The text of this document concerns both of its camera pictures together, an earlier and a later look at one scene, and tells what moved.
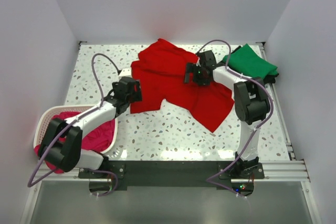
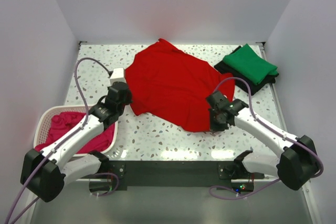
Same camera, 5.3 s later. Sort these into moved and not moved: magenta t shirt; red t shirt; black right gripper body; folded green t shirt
Moved: red t shirt; black right gripper body
Not moved: folded green t shirt; magenta t shirt
